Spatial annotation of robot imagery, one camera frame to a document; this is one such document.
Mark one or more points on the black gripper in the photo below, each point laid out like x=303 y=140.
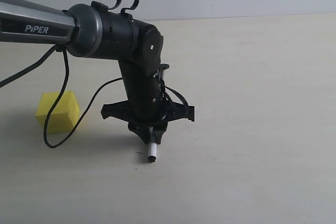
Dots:
x=154 y=114

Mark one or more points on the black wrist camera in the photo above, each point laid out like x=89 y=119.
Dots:
x=162 y=68

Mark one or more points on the black and white marker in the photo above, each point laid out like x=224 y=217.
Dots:
x=152 y=146

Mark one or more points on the yellow cube block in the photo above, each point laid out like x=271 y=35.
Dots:
x=64 y=116

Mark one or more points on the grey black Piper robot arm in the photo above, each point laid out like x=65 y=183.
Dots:
x=95 y=31

